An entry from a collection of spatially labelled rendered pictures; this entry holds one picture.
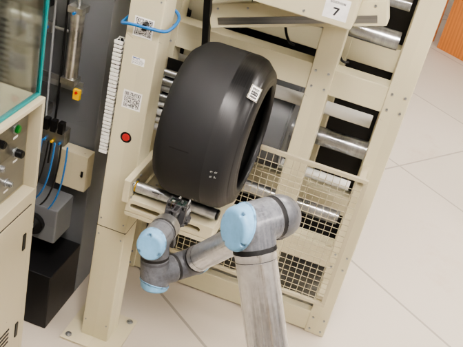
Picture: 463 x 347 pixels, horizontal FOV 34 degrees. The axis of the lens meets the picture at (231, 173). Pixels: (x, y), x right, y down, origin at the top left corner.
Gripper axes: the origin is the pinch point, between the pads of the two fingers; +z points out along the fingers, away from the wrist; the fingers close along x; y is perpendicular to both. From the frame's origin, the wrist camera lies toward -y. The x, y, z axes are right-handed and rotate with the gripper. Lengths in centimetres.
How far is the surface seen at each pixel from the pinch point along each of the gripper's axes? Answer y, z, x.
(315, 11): 71, 43, -20
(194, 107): 34.6, 5.2, 6.4
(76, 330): -97, 38, 43
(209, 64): 47, 17, 8
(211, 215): -9.2, 19.4, -6.2
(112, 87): 25, 26, 44
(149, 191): -8.6, 19.6, 19.4
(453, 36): -10, 596, -104
